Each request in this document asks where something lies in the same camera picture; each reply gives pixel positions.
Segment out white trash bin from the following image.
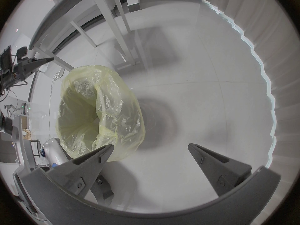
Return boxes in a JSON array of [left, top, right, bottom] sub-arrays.
[[58, 74, 146, 162]]

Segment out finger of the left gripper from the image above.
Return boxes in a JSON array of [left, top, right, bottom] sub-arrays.
[[22, 57, 54, 80]]

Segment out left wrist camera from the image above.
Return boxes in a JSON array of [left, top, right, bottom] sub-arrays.
[[16, 46, 29, 59]]

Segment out yellow plastic bag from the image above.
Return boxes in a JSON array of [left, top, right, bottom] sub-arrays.
[[57, 65, 146, 162]]

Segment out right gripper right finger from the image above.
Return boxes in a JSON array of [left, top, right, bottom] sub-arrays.
[[187, 143, 253, 197]]

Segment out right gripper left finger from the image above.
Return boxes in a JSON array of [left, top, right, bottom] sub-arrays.
[[47, 144, 115, 195]]

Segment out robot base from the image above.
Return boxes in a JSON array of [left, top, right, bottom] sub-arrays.
[[12, 137, 116, 220]]

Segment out white curtain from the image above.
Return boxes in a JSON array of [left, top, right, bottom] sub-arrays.
[[199, 0, 300, 172]]

